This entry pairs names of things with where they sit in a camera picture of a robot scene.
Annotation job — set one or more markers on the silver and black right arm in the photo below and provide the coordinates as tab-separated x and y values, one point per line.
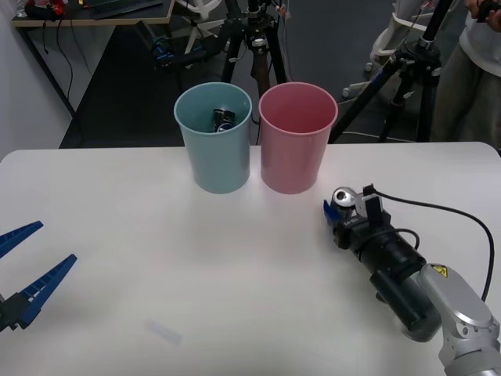
462	305

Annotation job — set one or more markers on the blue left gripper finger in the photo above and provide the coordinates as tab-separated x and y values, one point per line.
21	234
47	288

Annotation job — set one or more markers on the white swivel chair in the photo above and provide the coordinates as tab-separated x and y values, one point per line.
385	35
197	19

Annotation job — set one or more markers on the pink plastic bin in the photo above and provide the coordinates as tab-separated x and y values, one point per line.
289	164

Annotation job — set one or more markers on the black jointed control arm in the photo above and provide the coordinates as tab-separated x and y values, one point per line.
488	11

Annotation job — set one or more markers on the person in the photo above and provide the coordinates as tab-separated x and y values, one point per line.
454	98

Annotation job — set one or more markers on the person's right hand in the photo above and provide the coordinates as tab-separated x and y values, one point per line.
475	8

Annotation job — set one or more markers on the black tripod with pole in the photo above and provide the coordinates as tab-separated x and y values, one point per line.
415	62

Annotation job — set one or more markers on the dark can with silver top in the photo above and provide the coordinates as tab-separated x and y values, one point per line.
344	197

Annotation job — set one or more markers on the dark desk with wooden edge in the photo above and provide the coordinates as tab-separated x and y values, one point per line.
129	21

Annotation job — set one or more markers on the black tripod with camera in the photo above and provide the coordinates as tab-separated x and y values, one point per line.
256	43

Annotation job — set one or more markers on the pale blue plastic bin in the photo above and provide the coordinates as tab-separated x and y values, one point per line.
219	164

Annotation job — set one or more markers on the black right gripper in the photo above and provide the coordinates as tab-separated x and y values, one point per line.
354	233

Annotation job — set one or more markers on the black drink can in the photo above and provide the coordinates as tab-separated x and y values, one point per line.
224	119

